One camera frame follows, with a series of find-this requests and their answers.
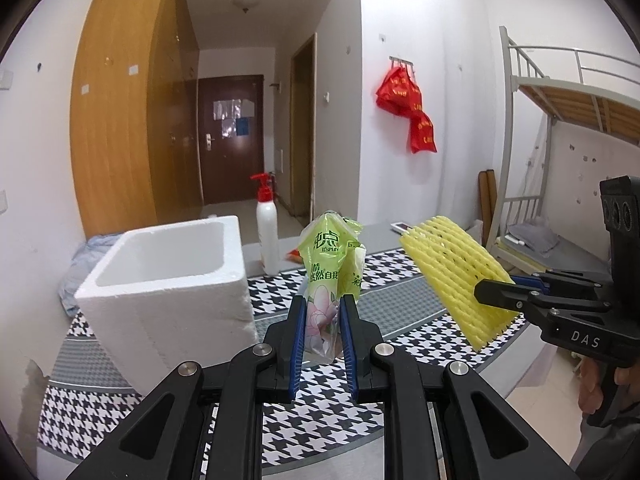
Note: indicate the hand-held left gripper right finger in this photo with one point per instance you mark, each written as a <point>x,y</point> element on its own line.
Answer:
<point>348,350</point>

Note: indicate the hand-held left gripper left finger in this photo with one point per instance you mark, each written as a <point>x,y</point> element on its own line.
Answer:
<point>297,350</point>

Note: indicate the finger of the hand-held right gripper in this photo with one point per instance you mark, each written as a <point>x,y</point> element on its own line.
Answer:
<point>500,294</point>
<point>530,280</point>

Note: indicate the yellow foam fruit net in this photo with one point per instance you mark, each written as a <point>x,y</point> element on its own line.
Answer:
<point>450,270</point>

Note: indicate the green tissue packet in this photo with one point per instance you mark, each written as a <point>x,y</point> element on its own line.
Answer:
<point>325,280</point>

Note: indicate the white foam box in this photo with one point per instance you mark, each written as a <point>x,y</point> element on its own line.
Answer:
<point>175,330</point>

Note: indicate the person's right forearm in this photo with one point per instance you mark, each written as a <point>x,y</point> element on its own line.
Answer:
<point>610,450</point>

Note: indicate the person's right hand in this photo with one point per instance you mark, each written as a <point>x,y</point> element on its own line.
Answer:
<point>590,385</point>

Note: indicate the grey bedding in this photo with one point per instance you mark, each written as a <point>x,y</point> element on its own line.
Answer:
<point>532,237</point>

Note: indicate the white plastic bag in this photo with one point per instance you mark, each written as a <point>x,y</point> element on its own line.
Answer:
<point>475,234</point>

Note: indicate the houndstooth tablecloth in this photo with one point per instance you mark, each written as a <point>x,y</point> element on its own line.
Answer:
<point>400,310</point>

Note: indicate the brown wooden boards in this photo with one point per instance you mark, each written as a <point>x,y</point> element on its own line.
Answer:
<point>487,197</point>

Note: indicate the red snack packet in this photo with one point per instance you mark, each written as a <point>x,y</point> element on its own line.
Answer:
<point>294,256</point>

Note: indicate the white remote control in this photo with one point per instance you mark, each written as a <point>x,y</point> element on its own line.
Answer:
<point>400,226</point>

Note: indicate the white pump bottle red cap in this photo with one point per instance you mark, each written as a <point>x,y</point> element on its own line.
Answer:
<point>267,230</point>

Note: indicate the red plastic bag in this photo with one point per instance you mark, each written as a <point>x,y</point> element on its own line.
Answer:
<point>400,92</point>
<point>424,135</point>

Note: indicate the white metal bunk bed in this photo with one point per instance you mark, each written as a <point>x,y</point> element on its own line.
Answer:
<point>575,100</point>

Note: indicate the dark brown entrance door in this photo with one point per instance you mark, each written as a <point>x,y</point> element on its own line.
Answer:
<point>235,170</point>

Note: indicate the wooden side door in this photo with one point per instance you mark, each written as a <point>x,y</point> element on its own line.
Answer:
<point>302,135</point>

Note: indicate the light blue cloth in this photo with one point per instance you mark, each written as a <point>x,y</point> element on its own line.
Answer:
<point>85,270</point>

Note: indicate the blue door notice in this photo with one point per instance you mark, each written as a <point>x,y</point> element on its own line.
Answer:
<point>243,127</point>

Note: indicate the clear plastic door notice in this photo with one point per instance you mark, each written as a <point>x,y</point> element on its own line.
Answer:
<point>232,109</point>

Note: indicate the wooden wardrobe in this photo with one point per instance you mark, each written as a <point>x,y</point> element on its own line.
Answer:
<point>125,110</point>

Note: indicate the round ceiling light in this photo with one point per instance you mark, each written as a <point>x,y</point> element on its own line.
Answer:
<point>245,2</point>

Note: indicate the metal wall hook rack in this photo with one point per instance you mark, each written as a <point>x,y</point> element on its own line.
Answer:
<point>402,61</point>

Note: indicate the small wall shelf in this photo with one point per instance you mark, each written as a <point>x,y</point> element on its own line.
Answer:
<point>276,87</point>

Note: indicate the white blank wall plate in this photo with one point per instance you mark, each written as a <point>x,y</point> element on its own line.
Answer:
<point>5,80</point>

